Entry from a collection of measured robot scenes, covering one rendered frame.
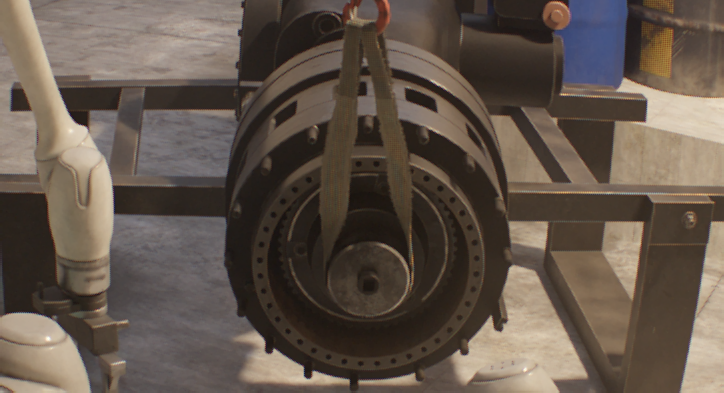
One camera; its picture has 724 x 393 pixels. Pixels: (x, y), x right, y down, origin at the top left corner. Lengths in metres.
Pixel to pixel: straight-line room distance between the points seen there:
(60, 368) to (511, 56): 2.59
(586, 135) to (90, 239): 2.98
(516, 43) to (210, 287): 1.31
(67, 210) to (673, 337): 2.28
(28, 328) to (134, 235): 3.48
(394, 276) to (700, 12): 3.24
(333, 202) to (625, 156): 2.78
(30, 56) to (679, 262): 2.28
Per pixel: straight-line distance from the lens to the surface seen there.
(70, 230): 2.19
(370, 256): 2.70
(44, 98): 2.28
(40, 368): 1.73
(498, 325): 2.82
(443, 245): 2.86
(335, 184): 2.68
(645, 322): 4.05
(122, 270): 4.95
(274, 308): 2.80
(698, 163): 5.31
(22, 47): 2.16
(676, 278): 4.03
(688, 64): 5.80
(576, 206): 3.94
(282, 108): 2.98
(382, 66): 2.59
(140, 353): 4.37
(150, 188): 3.81
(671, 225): 3.95
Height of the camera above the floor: 1.88
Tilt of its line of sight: 19 degrees down
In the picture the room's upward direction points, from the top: 3 degrees clockwise
